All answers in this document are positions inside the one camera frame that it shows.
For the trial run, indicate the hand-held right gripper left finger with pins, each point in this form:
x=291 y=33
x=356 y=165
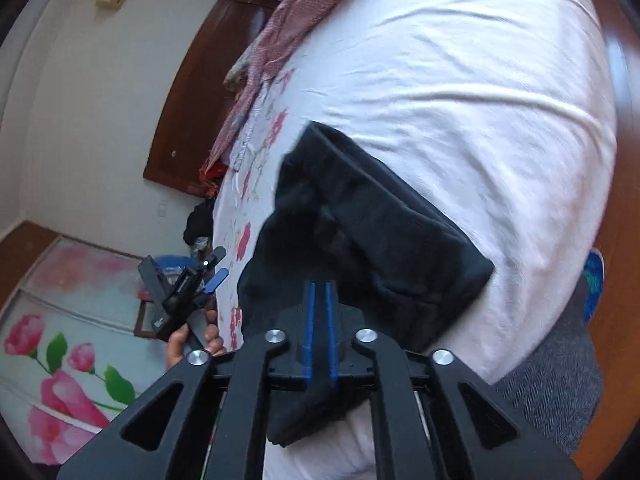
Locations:
x=240 y=395

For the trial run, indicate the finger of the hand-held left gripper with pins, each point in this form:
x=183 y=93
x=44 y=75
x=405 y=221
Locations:
x=217 y=280
x=214 y=259

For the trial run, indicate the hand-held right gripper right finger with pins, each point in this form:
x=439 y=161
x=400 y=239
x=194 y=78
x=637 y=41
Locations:
x=420 y=400

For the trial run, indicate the black pants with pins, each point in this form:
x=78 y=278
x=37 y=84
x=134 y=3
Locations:
x=375 y=240

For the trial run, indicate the person's left hand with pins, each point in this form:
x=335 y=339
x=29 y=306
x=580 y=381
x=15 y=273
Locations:
x=212 y=335

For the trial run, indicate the grey patterned cloth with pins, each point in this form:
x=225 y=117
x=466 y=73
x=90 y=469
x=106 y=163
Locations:
x=200 y=243

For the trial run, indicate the black clothing heap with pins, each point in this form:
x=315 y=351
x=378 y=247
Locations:
x=200 y=222

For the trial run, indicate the red fringed cloth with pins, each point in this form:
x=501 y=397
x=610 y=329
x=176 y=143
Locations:
x=210 y=180

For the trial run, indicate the person's grey trousers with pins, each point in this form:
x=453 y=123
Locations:
x=550 y=380

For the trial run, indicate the wooden headboard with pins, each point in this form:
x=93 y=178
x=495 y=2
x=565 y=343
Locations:
x=200 y=100

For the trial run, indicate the blue green patterned slipper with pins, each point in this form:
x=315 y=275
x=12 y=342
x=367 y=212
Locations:
x=594 y=280

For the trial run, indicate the pink patterned quilt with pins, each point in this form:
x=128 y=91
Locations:
x=280 y=45

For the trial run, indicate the bed with white sheet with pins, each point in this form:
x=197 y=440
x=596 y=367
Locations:
x=450 y=85

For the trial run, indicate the white wall switch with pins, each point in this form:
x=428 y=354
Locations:
x=162 y=208

